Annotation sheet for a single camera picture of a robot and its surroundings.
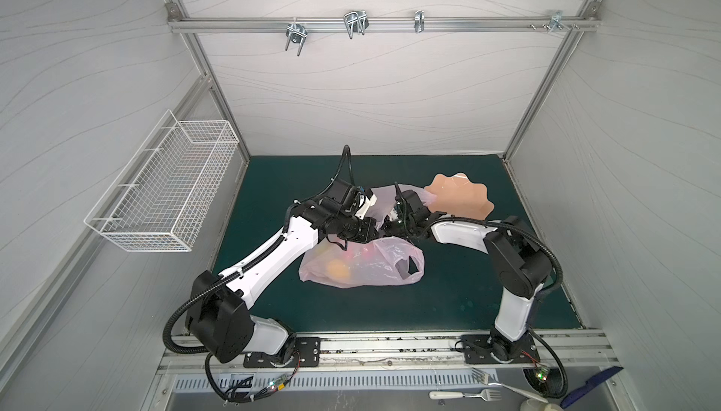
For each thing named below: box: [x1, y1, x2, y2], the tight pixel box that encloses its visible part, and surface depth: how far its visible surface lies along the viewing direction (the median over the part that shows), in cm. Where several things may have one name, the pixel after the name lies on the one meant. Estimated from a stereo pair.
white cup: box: [520, 399, 565, 411], surface depth 67 cm
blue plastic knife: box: [559, 365, 625, 410], surface depth 71 cm
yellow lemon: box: [326, 258, 351, 280], surface depth 85 cm
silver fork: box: [471, 366, 549, 404], surface depth 71 cm
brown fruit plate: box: [425, 172, 495, 221], surface depth 108 cm
